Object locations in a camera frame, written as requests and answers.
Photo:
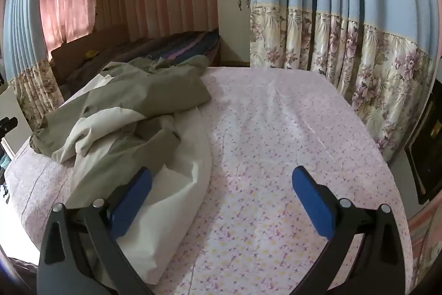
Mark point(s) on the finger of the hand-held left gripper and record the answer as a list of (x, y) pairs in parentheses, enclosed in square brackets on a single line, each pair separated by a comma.
[(7, 125)]

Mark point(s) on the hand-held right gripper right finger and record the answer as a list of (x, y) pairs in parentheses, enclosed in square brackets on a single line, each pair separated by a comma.
[(312, 198)]

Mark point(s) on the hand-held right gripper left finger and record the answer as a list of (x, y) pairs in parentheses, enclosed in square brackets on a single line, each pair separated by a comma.
[(133, 198)]

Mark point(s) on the narrow blue floral curtain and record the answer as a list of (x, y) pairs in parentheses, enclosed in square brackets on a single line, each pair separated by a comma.
[(24, 22)]

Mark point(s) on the yellow toy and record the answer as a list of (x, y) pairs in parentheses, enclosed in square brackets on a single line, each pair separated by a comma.
[(92, 54)]

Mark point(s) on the black cabinet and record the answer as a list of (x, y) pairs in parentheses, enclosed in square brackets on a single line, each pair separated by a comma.
[(424, 150)]

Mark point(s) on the brown headboard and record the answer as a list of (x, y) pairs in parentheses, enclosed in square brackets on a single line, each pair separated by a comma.
[(103, 35)]

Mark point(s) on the pink window curtain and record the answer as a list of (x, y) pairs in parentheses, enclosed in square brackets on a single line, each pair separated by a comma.
[(65, 4)]

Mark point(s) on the dark striped bed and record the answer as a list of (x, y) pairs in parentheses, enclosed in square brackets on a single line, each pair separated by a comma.
[(179, 42)]

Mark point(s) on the white wardrobe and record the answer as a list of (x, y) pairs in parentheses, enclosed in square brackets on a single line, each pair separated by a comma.
[(231, 22)]

